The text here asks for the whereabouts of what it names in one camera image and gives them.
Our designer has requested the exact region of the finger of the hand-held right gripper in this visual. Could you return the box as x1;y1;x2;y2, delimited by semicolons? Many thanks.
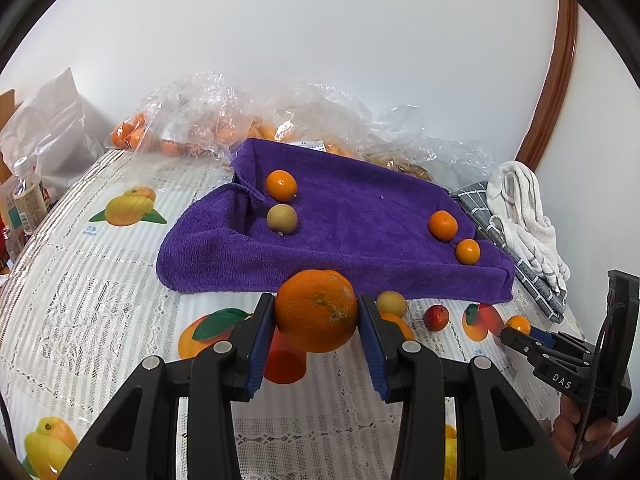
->
529;328;593;350
500;326;551;368

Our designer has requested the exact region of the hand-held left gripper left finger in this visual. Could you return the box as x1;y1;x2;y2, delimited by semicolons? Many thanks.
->
60;292;276;480

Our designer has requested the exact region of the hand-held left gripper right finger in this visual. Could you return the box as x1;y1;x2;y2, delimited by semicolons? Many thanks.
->
357;294;566;480

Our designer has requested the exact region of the purple towel lined tray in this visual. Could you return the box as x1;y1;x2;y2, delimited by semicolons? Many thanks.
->
156;138;516;303

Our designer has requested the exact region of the small yellow-green fruit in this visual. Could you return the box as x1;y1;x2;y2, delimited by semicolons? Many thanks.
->
266;203;299;234

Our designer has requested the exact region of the person's right hand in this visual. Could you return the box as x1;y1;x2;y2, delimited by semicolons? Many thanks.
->
552;396;621;471

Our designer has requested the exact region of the small tan fruit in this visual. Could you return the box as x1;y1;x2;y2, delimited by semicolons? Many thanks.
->
376;291;408;317

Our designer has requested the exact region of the grey checked cloth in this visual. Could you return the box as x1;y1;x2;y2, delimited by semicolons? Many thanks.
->
450;180;566;323

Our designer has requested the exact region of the small red fruit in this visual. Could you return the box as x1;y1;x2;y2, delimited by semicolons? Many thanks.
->
423;305;450;332

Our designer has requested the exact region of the white towel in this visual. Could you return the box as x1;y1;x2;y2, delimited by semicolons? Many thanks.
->
487;161;571;291

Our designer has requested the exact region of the fruit print tablecloth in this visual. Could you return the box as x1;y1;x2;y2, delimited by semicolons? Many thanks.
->
0;147;588;480

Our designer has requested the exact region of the clear plastic bag of oranges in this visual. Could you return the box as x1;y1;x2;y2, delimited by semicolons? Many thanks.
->
110;72;266;161
260;80;381;161

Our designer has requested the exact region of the clear plastic bottle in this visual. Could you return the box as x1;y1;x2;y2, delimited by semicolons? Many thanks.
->
12;157;51;236

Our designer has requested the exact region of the white plastic bag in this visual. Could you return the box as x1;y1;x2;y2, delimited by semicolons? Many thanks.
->
0;67;106;201

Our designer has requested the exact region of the brown wooden door frame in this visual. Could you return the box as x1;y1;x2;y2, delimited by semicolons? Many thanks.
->
515;0;578;171

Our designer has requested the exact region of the wooden furniture frame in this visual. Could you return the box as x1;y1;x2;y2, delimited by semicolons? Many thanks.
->
0;87;16;128

